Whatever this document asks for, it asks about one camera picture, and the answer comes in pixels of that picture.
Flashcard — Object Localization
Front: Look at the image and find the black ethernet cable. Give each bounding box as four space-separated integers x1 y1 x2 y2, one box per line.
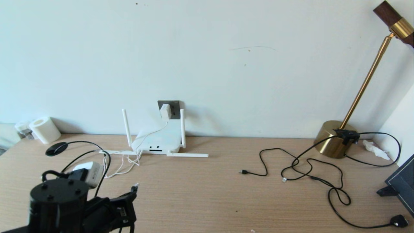
60 141 140 198

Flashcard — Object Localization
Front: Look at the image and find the white router with antennas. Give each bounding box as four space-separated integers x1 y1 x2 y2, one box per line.
99 109 209 158

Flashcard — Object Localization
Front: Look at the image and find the black round desk grommet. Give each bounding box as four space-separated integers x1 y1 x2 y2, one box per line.
45 142 68 156

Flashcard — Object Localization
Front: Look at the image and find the white toilet paper roll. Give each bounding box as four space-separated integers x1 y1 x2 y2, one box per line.
29 116 61 144

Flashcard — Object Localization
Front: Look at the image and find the small clear container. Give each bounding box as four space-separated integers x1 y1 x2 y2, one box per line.
14 121 33 139

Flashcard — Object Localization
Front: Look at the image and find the brass desk lamp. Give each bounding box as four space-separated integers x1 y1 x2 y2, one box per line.
313 0 414 159

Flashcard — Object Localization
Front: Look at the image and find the black clip on lamp base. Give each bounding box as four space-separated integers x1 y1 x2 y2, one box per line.
333 129 360 145

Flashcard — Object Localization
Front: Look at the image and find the crumpled white tissue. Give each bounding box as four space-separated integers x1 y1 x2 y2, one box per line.
362 139 391 161

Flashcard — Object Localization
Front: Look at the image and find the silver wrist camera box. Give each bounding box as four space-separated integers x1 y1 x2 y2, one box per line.
72 161 104 189

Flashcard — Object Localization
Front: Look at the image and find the grey wall socket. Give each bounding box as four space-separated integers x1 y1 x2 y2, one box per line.
158 100 180 119

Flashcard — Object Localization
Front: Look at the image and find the black USB cable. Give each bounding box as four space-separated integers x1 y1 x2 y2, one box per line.
238 148 312 177

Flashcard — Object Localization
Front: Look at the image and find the black cable with silver connector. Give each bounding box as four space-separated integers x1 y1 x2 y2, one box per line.
281 135 343 183

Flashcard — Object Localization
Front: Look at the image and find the black lamp power cord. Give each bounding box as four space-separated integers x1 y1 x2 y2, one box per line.
309 132 409 229

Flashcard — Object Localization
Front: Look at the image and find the black standing frame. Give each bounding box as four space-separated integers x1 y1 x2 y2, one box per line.
376 154 414 218

